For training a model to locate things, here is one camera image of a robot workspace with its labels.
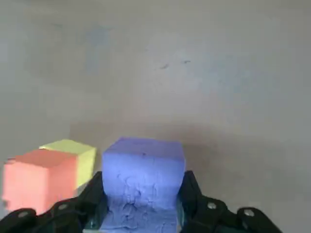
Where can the purple cube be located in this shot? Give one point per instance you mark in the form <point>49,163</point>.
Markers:
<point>143,170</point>

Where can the yellow cube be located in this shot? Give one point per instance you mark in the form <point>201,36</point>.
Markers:
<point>85,165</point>

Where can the red cube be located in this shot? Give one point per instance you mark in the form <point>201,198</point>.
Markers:
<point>29,182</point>

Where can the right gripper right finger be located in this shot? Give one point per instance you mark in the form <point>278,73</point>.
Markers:
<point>211,218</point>

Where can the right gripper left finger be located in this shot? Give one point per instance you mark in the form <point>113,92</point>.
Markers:
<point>60,218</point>

